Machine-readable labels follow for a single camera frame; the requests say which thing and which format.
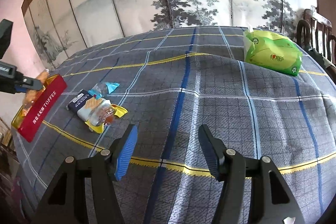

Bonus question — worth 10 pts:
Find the orange snack packet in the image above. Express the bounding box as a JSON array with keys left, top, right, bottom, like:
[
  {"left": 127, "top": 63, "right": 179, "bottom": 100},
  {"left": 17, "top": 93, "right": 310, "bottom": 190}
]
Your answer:
[{"left": 21, "top": 69, "right": 50, "bottom": 117}]

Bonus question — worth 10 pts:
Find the grey plaid tablecloth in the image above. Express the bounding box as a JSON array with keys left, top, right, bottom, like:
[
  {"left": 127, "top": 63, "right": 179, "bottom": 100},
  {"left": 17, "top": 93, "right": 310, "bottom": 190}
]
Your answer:
[{"left": 14, "top": 27, "right": 335, "bottom": 223}]

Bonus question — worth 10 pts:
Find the wooden furniture at left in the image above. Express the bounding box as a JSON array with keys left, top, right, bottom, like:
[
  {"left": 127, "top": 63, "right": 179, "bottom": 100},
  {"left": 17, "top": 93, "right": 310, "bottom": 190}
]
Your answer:
[{"left": 1, "top": 119, "right": 28, "bottom": 223}]

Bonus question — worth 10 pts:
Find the green tissue pack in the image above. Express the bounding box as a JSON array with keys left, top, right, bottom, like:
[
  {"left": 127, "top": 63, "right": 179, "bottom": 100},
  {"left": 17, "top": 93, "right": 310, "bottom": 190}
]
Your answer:
[{"left": 243, "top": 30, "right": 303, "bottom": 76}]

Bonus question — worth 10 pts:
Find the navy white cracker packet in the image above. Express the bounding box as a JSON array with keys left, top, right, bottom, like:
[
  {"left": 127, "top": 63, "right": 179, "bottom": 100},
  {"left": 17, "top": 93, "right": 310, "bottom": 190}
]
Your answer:
[{"left": 66, "top": 89, "right": 110, "bottom": 122}]

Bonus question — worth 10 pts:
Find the yellow clear pastry packet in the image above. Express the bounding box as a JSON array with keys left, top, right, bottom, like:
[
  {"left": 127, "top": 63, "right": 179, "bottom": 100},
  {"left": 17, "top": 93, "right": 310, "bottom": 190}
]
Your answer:
[{"left": 85, "top": 104, "right": 128, "bottom": 134}]

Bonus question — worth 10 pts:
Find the red gold toffee tin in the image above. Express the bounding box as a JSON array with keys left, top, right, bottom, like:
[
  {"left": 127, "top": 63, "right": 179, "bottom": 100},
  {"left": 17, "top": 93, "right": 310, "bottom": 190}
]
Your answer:
[{"left": 11, "top": 74, "right": 67, "bottom": 143}]

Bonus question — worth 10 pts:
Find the teal clear snack packet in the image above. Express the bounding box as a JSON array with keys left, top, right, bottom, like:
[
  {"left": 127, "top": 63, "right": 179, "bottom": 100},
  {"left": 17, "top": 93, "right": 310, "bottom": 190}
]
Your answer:
[{"left": 88, "top": 82, "right": 120, "bottom": 99}]

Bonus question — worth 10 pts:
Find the dark wooden chair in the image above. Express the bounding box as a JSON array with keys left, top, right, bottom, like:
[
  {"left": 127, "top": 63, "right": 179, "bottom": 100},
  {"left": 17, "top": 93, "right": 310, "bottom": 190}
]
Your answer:
[{"left": 296, "top": 9, "right": 335, "bottom": 83}]

